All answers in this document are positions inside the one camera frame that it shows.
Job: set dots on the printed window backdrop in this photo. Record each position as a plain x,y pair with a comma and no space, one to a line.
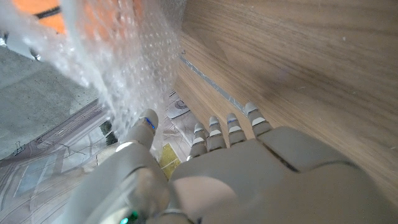
46,161

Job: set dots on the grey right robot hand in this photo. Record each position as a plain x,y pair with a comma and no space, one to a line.
18,45

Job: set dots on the black binder clip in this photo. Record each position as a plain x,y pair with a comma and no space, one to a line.
18,148

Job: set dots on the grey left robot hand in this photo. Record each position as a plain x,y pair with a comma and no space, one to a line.
248,180

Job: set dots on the small orange basketball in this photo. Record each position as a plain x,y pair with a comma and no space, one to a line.
53,23

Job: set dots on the clear bubble wrap sheet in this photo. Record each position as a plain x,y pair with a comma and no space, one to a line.
124,62

